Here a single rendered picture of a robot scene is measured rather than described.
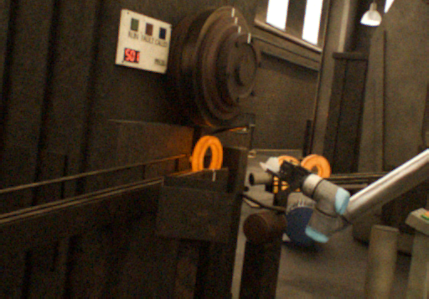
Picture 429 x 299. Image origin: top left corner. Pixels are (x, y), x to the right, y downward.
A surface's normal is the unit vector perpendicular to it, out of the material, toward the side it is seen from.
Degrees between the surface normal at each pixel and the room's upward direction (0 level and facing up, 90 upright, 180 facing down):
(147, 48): 90
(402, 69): 90
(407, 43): 90
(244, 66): 90
